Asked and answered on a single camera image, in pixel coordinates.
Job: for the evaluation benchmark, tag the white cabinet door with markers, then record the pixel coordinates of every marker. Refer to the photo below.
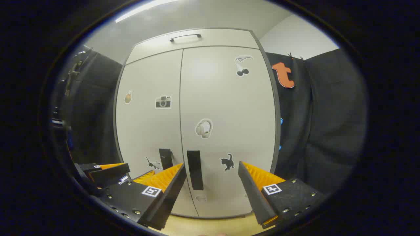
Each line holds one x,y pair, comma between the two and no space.
229,98
147,131

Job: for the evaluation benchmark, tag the grey double-door shoe cabinet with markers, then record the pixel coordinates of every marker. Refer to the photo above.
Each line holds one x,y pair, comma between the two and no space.
278,131

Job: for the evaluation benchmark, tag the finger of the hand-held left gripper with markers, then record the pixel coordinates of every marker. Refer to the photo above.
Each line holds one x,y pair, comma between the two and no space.
108,175
142,177

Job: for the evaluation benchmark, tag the white cabinet drawer front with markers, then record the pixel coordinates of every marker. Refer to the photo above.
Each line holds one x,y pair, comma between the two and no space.
213,39

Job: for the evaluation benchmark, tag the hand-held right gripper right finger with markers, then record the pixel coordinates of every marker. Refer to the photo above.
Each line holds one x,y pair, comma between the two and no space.
254,193

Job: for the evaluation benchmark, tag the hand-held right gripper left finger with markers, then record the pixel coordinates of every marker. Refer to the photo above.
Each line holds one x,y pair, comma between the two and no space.
164,203

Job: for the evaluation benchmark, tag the ceiling light strip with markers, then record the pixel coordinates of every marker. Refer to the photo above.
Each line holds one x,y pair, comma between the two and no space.
144,8

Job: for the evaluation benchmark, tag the black backdrop cloth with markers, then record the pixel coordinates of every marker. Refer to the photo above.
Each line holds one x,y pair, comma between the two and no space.
321,124
95,114

